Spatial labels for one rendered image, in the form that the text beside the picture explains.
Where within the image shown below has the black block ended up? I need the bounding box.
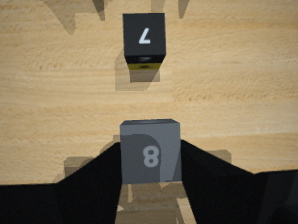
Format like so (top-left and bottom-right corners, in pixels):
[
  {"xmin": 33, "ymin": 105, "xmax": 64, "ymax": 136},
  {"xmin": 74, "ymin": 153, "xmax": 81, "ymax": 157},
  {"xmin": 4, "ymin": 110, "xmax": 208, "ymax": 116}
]
[{"xmin": 123, "ymin": 13, "xmax": 166, "ymax": 64}]

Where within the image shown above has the grey block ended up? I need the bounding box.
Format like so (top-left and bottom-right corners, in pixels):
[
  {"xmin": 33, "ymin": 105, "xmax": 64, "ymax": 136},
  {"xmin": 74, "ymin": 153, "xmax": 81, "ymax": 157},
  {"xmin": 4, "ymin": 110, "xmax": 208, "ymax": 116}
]
[{"xmin": 120, "ymin": 119, "xmax": 182, "ymax": 185}]

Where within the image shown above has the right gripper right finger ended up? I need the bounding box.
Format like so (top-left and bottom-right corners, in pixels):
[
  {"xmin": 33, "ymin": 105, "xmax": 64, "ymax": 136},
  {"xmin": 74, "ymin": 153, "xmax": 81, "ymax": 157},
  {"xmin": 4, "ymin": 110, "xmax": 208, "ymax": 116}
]
[{"xmin": 181, "ymin": 139, "xmax": 298, "ymax": 224}]

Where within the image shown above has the yellow block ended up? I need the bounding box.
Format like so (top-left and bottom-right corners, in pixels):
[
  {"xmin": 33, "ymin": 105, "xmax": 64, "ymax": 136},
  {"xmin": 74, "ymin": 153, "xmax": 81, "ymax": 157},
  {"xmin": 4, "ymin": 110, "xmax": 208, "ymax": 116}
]
[{"xmin": 127, "ymin": 63, "xmax": 162, "ymax": 70}]

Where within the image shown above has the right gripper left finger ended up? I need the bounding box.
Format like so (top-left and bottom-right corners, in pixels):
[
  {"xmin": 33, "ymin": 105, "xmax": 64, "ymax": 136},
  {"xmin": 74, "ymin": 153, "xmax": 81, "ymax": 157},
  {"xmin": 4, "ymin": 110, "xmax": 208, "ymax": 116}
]
[{"xmin": 0, "ymin": 142, "xmax": 122, "ymax": 224}]

